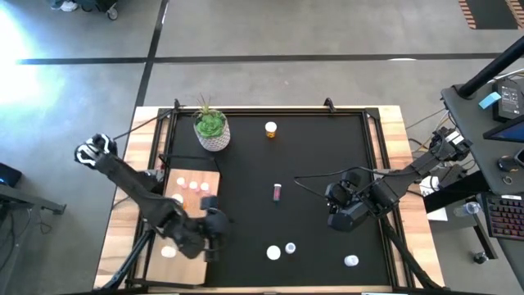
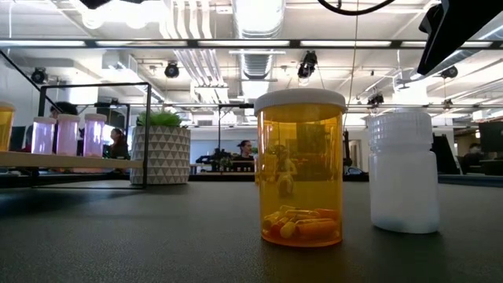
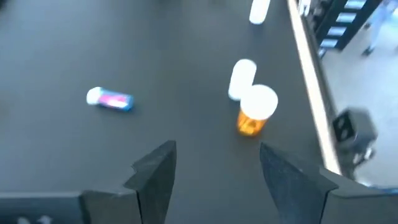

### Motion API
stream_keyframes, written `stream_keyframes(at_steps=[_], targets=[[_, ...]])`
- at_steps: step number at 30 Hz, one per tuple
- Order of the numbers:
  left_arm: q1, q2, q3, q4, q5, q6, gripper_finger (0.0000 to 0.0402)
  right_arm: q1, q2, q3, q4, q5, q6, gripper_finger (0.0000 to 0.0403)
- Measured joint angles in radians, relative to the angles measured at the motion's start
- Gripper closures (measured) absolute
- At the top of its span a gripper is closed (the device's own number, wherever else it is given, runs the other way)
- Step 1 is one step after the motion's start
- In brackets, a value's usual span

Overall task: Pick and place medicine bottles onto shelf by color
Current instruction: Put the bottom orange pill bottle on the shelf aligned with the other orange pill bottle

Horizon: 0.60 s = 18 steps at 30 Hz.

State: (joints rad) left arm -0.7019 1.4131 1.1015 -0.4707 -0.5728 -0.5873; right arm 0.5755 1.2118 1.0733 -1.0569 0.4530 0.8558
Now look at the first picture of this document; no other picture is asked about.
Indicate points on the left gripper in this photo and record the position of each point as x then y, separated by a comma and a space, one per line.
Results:
217, 223

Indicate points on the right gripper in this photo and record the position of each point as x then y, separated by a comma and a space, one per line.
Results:
348, 217

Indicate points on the large white medicine bottle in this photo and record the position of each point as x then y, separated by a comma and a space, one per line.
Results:
168, 251
351, 260

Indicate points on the large amber pill bottle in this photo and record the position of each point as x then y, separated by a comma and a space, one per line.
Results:
273, 252
177, 198

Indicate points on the pink pill bottle white cap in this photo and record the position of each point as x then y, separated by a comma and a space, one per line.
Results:
193, 185
277, 192
180, 180
204, 186

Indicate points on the small white medicine bottle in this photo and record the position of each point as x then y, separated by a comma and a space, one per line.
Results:
290, 248

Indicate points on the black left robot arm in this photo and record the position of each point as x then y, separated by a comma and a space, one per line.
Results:
135, 192

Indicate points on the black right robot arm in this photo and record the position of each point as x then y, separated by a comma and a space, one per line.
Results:
409, 176

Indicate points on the wooden cutting board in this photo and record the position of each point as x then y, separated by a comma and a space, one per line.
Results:
180, 270

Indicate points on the black table mat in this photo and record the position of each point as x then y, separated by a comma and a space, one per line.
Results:
319, 155

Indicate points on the white power box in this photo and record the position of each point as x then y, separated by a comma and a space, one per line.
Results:
427, 187

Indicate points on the white paper sheet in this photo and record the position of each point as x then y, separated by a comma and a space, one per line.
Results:
437, 214

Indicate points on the black desk crossbar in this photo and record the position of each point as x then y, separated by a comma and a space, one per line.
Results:
450, 194

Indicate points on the black power box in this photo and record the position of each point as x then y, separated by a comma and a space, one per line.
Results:
452, 177

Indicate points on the black table clamp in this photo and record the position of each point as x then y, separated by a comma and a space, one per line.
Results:
329, 104
177, 104

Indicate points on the small amber pill bottle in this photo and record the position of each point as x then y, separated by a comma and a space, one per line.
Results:
270, 128

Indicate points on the clear water bottle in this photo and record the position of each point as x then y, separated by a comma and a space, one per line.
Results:
466, 209

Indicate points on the white patterned planter with succulent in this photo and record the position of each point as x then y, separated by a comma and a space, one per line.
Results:
210, 131

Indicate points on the black caster wheel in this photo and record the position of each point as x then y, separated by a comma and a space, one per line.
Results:
480, 257

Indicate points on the dark grey side desk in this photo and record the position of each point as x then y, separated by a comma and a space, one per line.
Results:
471, 135

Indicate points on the black backlit keyboard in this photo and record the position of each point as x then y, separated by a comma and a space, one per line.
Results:
505, 217

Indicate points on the black computer mouse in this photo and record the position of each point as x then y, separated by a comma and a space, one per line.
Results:
507, 164

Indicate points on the flat monitor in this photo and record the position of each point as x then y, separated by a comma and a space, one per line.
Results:
507, 133

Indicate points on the light blue block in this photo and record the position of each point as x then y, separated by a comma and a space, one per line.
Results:
490, 100

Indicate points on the grey metal stand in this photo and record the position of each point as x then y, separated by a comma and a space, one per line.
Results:
28, 201

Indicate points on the black box with white label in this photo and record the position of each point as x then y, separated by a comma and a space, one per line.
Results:
509, 100

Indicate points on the black pole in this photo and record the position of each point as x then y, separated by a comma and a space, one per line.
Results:
491, 67

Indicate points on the black device with blue light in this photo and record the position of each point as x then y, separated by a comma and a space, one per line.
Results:
8, 174

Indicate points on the black floor mat orange edge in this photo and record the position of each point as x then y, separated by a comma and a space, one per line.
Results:
519, 6
491, 12

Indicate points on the person's foot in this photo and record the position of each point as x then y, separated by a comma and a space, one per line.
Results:
65, 5

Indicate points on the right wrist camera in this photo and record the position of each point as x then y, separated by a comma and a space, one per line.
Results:
337, 192

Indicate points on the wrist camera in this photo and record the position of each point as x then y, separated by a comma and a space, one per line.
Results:
209, 202
337, 192

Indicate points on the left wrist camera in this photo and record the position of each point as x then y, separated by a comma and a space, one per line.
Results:
209, 202

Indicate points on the black aluminium table frame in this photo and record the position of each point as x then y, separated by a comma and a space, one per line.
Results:
254, 111

